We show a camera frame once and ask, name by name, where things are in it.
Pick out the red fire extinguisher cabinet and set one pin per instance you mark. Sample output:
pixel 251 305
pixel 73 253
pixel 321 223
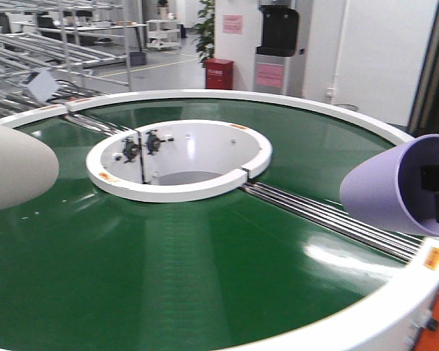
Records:
pixel 219 74

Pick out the black bearing mount left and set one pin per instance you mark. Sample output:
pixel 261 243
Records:
pixel 131 150

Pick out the metal roller rack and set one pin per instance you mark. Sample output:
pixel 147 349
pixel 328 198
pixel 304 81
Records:
pixel 89 47

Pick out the white utility cart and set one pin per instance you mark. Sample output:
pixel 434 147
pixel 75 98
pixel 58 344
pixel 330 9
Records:
pixel 162 34

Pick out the beige plastic cup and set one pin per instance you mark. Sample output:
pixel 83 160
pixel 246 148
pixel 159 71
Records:
pixel 28 167

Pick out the purple plastic cup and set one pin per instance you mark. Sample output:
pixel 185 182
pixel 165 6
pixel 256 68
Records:
pixel 385 191

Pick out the green potted plant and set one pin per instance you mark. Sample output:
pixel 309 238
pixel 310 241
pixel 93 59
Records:
pixel 205 30

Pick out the black bearing mount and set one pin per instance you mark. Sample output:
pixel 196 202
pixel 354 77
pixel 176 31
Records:
pixel 153 143
pixel 131 150

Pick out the white control box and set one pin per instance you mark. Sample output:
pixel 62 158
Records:
pixel 40 84

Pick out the black bearing mount right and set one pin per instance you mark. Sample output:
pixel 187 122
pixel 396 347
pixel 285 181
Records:
pixel 153 143

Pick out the green circular conveyor belt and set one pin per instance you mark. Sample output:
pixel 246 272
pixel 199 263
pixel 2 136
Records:
pixel 81 269

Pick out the white outer conveyor rim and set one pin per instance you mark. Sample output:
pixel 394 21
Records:
pixel 314 146

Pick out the steel conveyor rollers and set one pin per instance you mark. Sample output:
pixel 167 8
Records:
pixel 400 246

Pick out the pink wall notice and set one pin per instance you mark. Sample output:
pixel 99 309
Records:
pixel 232 24

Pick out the water dispenser machine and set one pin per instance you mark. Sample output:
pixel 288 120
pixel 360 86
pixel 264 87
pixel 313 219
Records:
pixel 279 38

